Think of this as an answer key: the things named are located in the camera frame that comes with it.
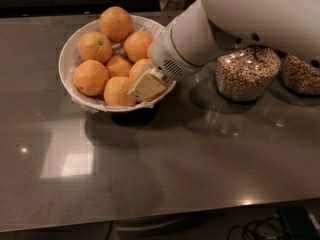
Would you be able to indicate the front glass cereal jar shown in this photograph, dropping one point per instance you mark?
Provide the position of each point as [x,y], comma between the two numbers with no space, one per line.
[244,75]

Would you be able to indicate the glass cereal jar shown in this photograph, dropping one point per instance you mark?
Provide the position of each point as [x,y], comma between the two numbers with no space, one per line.
[300,77]
[244,75]

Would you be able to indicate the dark box under table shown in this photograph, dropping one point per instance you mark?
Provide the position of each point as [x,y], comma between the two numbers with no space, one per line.
[297,224]

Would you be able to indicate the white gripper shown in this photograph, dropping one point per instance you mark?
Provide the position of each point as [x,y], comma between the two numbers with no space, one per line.
[165,55]

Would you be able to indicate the white bowl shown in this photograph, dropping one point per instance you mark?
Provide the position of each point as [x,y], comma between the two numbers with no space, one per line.
[66,55]

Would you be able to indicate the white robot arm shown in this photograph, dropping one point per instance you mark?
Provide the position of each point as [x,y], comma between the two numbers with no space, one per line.
[210,28]

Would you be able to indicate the right glass cereal jar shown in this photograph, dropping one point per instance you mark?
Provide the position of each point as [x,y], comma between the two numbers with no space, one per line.
[300,77]

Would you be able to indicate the small middle orange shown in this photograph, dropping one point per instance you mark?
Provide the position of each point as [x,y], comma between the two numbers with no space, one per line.
[118,66]

